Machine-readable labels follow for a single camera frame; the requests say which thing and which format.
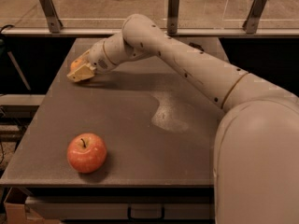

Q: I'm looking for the middle metal bracket post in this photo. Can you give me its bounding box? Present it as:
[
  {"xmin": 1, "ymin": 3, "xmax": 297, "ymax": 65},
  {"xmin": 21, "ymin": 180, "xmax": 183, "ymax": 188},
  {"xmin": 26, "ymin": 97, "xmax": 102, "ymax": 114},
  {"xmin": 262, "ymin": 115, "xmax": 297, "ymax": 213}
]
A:
[{"xmin": 167, "ymin": 0, "xmax": 179, "ymax": 34}]

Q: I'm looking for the right metal bracket post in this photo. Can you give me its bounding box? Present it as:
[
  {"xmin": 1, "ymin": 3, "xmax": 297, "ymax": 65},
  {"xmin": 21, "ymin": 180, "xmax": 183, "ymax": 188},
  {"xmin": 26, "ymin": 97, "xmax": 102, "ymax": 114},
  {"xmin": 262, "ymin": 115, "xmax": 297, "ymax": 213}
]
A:
[{"xmin": 242, "ymin": 0, "xmax": 267, "ymax": 35}]

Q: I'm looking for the red apple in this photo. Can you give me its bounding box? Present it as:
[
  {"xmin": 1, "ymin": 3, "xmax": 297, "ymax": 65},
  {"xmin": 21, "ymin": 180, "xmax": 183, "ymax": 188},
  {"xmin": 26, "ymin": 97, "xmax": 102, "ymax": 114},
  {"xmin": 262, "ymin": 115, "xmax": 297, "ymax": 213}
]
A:
[{"xmin": 66, "ymin": 133, "xmax": 107, "ymax": 174}]

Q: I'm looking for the orange fruit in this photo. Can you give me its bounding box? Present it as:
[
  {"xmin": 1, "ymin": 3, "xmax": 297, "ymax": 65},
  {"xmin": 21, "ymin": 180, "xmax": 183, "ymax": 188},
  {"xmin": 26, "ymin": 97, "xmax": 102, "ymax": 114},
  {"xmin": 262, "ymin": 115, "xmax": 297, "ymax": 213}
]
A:
[{"xmin": 70, "ymin": 59, "xmax": 82, "ymax": 71}]

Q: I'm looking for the left metal bracket post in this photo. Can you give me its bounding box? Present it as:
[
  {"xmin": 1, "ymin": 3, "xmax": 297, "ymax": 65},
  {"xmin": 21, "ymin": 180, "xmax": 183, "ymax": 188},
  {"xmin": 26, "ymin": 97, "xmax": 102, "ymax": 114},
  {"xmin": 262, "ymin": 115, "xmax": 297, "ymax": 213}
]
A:
[{"xmin": 39, "ymin": 0, "xmax": 63, "ymax": 34}]

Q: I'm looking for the metal bracket post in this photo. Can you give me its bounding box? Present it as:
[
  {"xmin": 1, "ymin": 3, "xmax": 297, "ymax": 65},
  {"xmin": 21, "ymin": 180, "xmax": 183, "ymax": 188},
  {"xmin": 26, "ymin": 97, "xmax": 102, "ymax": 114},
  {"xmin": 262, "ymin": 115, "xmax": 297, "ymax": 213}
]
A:
[
  {"xmin": 167, "ymin": 0, "xmax": 179, "ymax": 34},
  {"xmin": 39, "ymin": 0, "xmax": 63, "ymax": 34},
  {"xmin": 242, "ymin": 0, "xmax": 267, "ymax": 35}
]

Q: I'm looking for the grey drawer with handle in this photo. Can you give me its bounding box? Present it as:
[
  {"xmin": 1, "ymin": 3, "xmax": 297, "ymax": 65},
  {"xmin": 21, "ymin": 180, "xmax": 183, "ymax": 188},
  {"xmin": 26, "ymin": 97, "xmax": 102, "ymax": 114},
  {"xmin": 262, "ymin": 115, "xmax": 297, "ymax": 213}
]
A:
[{"xmin": 25, "ymin": 196, "xmax": 214, "ymax": 221}]

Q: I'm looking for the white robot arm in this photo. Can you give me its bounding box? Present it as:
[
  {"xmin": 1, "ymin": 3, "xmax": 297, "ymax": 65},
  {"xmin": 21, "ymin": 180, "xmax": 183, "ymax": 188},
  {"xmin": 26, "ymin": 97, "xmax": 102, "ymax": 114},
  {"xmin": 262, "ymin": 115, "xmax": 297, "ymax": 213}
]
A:
[{"xmin": 67, "ymin": 14, "xmax": 299, "ymax": 224}]

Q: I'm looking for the clear acrylic barrier panel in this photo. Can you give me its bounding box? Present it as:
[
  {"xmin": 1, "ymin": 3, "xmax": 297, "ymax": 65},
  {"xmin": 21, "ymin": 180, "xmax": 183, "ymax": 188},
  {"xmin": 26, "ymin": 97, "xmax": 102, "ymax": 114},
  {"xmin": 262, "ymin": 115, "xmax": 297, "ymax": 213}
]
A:
[{"xmin": 0, "ymin": 0, "xmax": 299, "ymax": 30}]

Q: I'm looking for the cardboard box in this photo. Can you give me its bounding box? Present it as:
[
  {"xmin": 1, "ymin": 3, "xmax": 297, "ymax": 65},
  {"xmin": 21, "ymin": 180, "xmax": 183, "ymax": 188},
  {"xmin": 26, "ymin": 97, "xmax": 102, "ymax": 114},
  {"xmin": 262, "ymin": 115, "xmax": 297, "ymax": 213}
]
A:
[{"xmin": 4, "ymin": 188, "xmax": 61, "ymax": 224}]

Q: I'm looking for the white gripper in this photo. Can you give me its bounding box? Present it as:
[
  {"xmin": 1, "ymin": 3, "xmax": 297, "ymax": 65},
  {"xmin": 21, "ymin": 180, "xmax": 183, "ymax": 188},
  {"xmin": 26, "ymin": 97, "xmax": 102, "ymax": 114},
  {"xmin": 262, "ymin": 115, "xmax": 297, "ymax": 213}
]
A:
[{"xmin": 67, "ymin": 39, "xmax": 117, "ymax": 82}]

